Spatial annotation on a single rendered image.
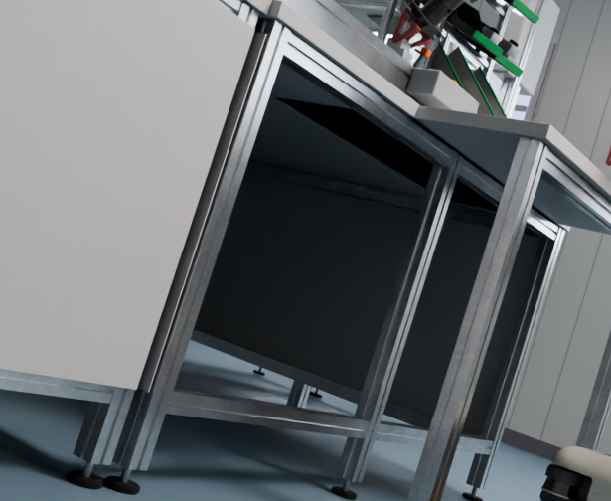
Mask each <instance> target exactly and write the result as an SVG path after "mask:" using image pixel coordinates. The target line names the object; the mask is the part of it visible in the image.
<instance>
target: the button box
mask: <svg viewBox="0 0 611 501"><path fill-rule="evenodd" d="M406 92H407V93H409V94H410V95H411V96H413V97H414V98H415V99H416V100H418V101H419V102H420V103H422V104H423V105H424V106H428V107H435V108H442V109H449V110H456V111H463V112H470V113H477V109H478V106H479V103H478V102H477V101H476V99H474V98H473V97H472V96H471V95H469V94H468V93H467V92H466V91H465V90H463V88H462V87H461V86H459V85H458V84H456V83H455V82H454V81H453V80H452V79H450V78H449V77H447V76H446V75H445V74H444V73H443V72H441V70H433V69H424V68H419V67H416V68H414V69H413V72H412V75H411V78H410V81H409V84H408V87H407V90H406Z"/></svg>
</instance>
